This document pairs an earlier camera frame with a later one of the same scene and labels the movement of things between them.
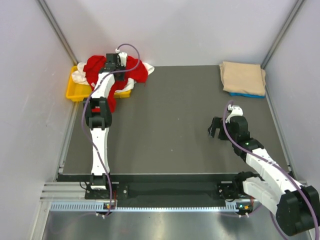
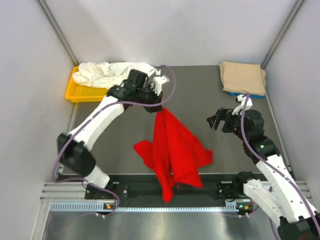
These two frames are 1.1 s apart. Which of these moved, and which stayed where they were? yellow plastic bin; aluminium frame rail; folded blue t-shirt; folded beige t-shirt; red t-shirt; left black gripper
Moved: red t-shirt; left black gripper
Stayed: folded beige t-shirt; folded blue t-shirt; yellow plastic bin; aluminium frame rail
